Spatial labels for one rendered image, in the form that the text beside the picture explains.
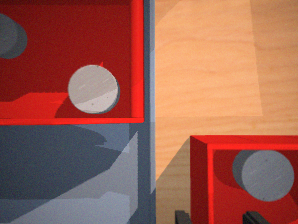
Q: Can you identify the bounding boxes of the red bin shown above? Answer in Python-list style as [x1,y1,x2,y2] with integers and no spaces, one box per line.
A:
[0,0,144,125]
[190,135,298,224]

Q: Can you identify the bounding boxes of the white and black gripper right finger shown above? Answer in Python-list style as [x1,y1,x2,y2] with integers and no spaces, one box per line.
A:
[242,211,270,224]

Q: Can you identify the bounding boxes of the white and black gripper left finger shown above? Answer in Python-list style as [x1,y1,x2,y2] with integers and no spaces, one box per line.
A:
[175,210,192,224]

